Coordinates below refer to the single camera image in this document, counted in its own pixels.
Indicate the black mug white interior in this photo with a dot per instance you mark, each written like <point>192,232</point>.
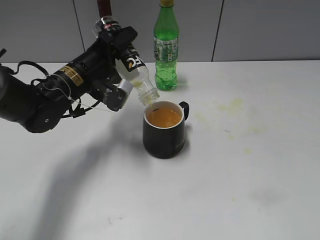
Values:
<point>164,133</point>

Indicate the orange juice bottle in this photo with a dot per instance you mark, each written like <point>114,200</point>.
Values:
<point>131,66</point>

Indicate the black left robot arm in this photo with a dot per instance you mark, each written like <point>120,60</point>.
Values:
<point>71,91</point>

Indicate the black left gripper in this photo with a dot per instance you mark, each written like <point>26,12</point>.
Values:
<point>97,63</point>

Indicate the dark red wine bottle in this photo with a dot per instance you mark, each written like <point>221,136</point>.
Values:
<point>104,8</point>

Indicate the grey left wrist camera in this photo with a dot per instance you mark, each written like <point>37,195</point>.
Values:
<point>115,97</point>

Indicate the green soda bottle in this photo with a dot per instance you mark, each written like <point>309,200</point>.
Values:
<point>166,46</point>

